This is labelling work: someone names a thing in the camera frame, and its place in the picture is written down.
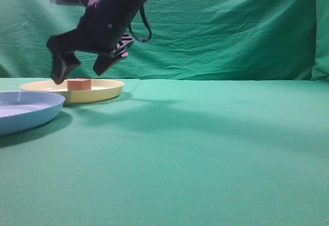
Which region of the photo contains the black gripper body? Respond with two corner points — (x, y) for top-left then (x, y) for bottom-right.
(47, 1), (129, 54)

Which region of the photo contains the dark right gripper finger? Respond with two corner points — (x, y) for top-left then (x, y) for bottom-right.
(51, 52), (81, 85)

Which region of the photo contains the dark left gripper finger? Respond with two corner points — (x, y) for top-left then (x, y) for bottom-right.
(93, 33), (134, 76)

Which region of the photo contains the small wooden cube block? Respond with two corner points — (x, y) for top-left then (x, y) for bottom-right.
(67, 79), (92, 91)

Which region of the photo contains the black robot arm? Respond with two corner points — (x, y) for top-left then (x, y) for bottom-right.
(47, 0), (151, 84)

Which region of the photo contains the yellow plastic plate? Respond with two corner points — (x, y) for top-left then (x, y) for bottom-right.
(20, 79), (125, 104)

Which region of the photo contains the blue plastic plate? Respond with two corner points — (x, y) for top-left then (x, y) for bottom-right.
(1, 91), (65, 136)

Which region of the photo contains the green table cloth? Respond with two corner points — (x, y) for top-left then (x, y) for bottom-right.
(1, 80), (328, 225)

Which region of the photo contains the green backdrop cloth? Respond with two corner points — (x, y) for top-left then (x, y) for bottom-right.
(1, 0), (328, 80)

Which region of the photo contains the black cable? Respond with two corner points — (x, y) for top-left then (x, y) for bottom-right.
(127, 6), (153, 43)

